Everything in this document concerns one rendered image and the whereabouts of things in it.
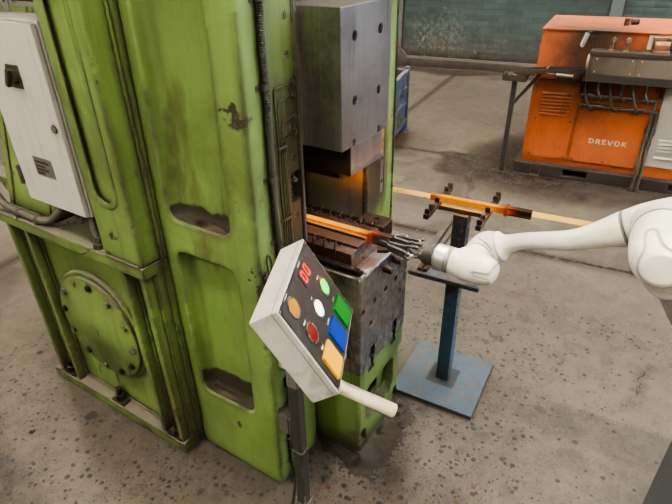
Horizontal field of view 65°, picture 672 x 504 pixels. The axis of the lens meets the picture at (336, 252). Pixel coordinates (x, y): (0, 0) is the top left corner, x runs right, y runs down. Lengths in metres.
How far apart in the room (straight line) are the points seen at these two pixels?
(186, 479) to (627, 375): 2.17
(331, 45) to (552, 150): 3.88
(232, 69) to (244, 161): 0.24
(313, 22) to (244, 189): 0.49
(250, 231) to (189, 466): 1.24
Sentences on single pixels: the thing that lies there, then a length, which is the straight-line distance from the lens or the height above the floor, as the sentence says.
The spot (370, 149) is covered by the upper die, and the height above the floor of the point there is 1.32.
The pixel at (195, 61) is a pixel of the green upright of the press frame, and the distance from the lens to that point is 1.60.
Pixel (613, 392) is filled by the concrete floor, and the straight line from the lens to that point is 2.96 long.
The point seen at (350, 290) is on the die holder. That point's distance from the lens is 1.84.
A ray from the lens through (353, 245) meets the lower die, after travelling 1.85.
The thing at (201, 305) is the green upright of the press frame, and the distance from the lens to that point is 2.05.
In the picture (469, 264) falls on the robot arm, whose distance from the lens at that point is 1.72.
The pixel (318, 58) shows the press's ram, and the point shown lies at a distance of 1.57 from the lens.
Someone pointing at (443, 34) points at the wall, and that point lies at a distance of 9.43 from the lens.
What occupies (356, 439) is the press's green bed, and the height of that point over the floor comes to 0.09.
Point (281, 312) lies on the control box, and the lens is 1.21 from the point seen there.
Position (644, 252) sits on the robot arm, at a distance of 1.38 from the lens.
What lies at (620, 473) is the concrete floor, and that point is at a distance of 2.63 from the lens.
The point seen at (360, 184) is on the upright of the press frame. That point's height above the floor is 1.07.
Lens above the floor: 1.92
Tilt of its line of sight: 31 degrees down
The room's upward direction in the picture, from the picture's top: 1 degrees counter-clockwise
